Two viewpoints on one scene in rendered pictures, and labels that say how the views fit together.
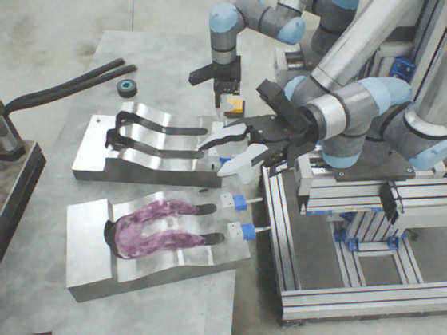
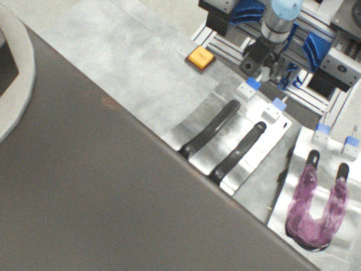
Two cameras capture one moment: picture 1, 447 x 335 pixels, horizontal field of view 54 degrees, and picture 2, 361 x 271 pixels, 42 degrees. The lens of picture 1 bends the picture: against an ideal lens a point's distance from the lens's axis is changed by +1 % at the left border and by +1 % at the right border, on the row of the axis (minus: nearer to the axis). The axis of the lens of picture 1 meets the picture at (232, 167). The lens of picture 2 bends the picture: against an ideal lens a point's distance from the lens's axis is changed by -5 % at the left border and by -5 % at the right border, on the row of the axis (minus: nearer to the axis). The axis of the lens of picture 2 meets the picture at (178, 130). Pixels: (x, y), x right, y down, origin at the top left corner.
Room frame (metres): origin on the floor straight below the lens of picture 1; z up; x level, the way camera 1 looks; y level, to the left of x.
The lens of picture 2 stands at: (0.87, 0.83, 2.23)
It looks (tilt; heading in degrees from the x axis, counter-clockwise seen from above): 66 degrees down; 296
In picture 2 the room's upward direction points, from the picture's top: 12 degrees clockwise
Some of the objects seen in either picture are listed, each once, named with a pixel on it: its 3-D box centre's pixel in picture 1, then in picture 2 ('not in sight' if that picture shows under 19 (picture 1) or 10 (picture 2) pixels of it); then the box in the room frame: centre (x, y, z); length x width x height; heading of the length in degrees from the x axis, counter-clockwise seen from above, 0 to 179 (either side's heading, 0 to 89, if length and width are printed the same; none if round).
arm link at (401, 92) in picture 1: (383, 106); not in sight; (0.84, -0.40, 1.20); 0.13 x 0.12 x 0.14; 29
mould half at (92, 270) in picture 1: (159, 235); (316, 209); (0.65, 0.22, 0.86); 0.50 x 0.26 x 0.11; 103
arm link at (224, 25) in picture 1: (223, 26); (283, 8); (1.05, 0.02, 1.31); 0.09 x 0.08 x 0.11; 143
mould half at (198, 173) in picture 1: (152, 143); (211, 154); (1.02, 0.28, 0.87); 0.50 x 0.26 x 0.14; 86
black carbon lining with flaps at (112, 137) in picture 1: (154, 135); (219, 147); (1.00, 0.26, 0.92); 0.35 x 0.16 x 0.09; 86
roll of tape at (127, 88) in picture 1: (127, 88); not in sight; (1.36, 0.43, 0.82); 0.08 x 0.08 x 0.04
